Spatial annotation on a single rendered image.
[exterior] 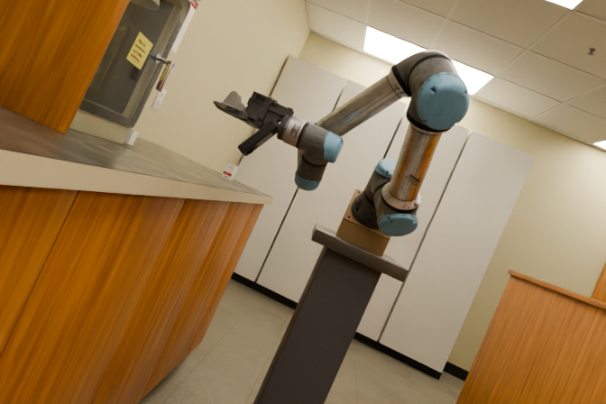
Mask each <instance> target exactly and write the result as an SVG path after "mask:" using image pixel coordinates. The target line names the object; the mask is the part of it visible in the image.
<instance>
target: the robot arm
mask: <svg viewBox="0 0 606 404"><path fill-rule="evenodd" d="M403 97H408V98H410V97H411V99H410V102H409V107H408V110H407V113H406V117H407V119H408V121H409V127H408V130H407V132H406V136H405V139H404V142H403V144H402V147H401V150H400V153H399V157H398V160H394V159H382V160H380V161H379V162H378V164H377V165H376V166H375V168H374V171H373V173H372V175H371V177H370V179H369V181H368V183H367V185H366V187H365V189H364V191H363V192H361V193H360V194H359V195H358V196H357V197H356V198H355V199H354V200H353V203H352V205H351V210H352V213H353V216H354V218H355V219H356V220H357V221H358V222H359V223H360V224H362V225H364V226H366V227H368V228H371V229H377V230H379V229H380V230H381V232H383V233H384V234H386V235H389V236H403V235H406V234H411V233H412V232H414V231H415V230H416V229H417V227H418V218H417V211H418V207H419V204H420V202H421V196H420V194H419V190H420V188H421V185H422V183H423V180H424V178H425V176H426V174H427V170H428V167H429V165H430V162H431V161H432V158H433V156H434V153H435V151H436V147H437V145H438V143H439V140H440V138H441V136H442V133H445V132H447V131H449V130H450V129H451V128H452V127H453V126H455V124H456V123H460V122H461V121H462V120H463V118H464V117H465V115H466V113H467V111H468V109H469V105H470V97H469V94H468V89H467V86H466V85H465V83H464V81H463V80H462V79H461V77H460V75H459V74H458V72H457V70H456V68H455V65H454V63H453V62H452V60H451V59H450V58H449V57H448V56H447V55H446V54H444V53H443V52H441V51H438V50H423V51H420V52H417V53H415V54H412V55H410V56H408V57H407V58H405V59H404V60H401V61H400V62H398V63H397V64H395V65H394V66H392V67H391V68H390V73H389V74H388V75H386V76H385V77H383V78H381V79H380V80H378V81H377V82H375V83H374V84H372V85H371V86H369V87H367V88H366V89H365V90H364V91H362V92H361V93H359V94H358V95H356V96H354V97H353V98H351V99H350V100H349V101H347V102H346V103H344V104H343V105H341V106H339V107H338V108H337V109H336V110H334V111H333V112H331V113H330V114H328V115H326V116H325V117H323V118H322V119H320V120H319V121H317V122H316V123H315V122H307V121H305V120H302V119H300V118H298V117H296V116H293V114H294V111H293V109H292V108H290V107H285V106H282V105H279V104H278V102H277V101H276V100H275V99H274V98H272V97H271V98H269V97H267V96H264V95H262V94H260V93H257V92H255V91H253V93H252V96H251V97H250V98H249V100H248V102H247V105H248V106H247V107H245V105H244V104H242V98H241V96H239V95H238V93H237V92H235V91H232V92H230V94H229V95H228V96H227V97H226V99H225V100H224V101H223V102H222V103H220V102H217V101H214V104H215V106H216V107H217V108H218V109H219V110H221V111H223V112H225V113H227V114H229V115H231V116H233V117H235V118H237V119H239V120H241V121H243V122H245V123H246V124H248V125H250V126H252V127H254V128H256V129H259V131H258V132H256V133H255V134H253V135H252V136H251V137H249V138H248V139H247V140H245V141H244V142H242V143H241V144H240V145H239V146H238V149H239V150H240V152H241V153H242V154H243V155H244V156H248V155H249V154H251V153H252V152H253V151H254V150H256V149H257V148H258V147H260V146H261V145H262V144H264V143H265V142H267V141H268V140H269V139H270V138H271V137H272V136H273V135H275V134H276V133H277V139H279V140H282V141H283V142H284V143H287V144H289V145H291V146H293V147H295V148H298V167H297V171H296V172H295V178H294V181H295V183H296V185H297V186H298V187H299V188H301V189H303V190H307V191H311V190H315V189H316V188H317V187H318V186H319V183H320V181H321V180H322V177H323V175H324V172H325V169H326V165H327V163H328V162H330V163H335V161H336V159H337V157H338V155H339V153H340V151H341V150H342V147H343V144H344V139H343V138H342V137H341V136H343V135H344V134H346V133H348V132H350V131H351V130H353V129H354V128H355V127H357V126H358V125H360V124H362V123H364V122H365V121H367V120H368V119H370V118H371V117H373V116H375V115H376V114H378V113H379V112H381V111H382V110H384V109H385V108H387V107H389V106H391V105H392V104H394V103H395V102H397V101H399V100H400V99H402V98H403ZM272 99H274V100H275V102H276V103H275V102H274V100H272ZM292 116H293V117H292ZM278 122H281V123H280V124H278Z"/></svg>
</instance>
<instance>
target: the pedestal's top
mask: <svg viewBox="0 0 606 404"><path fill-rule="evenodd" d="M311 241H314V242H316V243H319V244H321V245H323V246H325V247H327V248H329V249H331V250H333V251H336V252H338V253H341V254H342V255H344V256H347V257H349V258H351V259H353V260H355V261H357V262H360V263H362V264H364V265H366V266H369V267H371V268H373V269H375V270H376V271H380V272H382V273H384V274H386V275H388V276H391V277H392V278H394V279H396V280H399V281H402V282H404V280H405V279H406V276H407V274H408V272H409V271H408V270H406V269H405V268H404V267H402V266H401V265H400V264H399V263H397V262H396V261H395V260H393V259H392V258H391V257H390V256H388V255H386V254H383V255H382V257H381V256H380V255H378V254H376V253H374V252H370V251H368V250H366V249H364V248H362V247H360V246H358V245H356V244H354V243H351V242H348V241H346V240H345V239H343V238H341V237H338V236H336V232H335V231H333V230H330V229H328V228H326V227H324V226H322V225H319V224H316V225H315V227H314V229H313V231H312V237H311Z"/></svg>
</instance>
